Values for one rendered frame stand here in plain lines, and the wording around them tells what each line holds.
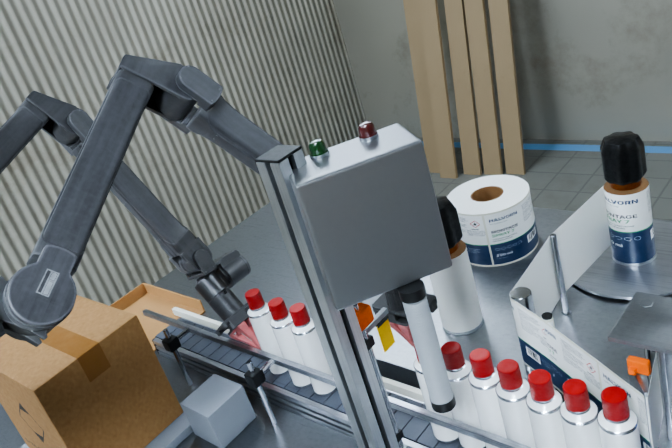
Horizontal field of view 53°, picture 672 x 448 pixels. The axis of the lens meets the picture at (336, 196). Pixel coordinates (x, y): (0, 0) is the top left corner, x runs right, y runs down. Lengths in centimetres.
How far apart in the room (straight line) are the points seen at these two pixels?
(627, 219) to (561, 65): 283
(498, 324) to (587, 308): 18
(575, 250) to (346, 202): 74
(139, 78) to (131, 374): 69
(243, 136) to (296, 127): 364
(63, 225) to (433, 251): 48
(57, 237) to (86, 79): 291
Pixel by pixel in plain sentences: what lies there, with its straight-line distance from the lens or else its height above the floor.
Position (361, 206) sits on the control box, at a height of 142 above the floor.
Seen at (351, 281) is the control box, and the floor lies 132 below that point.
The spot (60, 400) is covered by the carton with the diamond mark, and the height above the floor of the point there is 107.
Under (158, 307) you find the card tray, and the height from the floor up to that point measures 83.
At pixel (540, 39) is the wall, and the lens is 430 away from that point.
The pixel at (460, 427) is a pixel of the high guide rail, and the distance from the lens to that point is 117.
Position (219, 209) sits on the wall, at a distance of 430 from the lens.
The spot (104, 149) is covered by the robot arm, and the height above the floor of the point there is 155.
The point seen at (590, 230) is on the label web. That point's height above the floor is 100.
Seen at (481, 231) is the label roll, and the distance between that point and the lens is 163.
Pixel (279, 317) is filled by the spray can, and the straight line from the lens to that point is 138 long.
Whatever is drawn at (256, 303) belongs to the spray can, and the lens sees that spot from 144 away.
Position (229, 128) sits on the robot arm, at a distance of 107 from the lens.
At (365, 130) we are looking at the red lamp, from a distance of 89.
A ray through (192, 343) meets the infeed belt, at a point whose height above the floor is 88.
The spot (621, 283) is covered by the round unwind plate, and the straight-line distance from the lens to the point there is 155.
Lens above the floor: 178
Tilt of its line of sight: 24 degrees down
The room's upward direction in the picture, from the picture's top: 17 degrees counter-clockwise
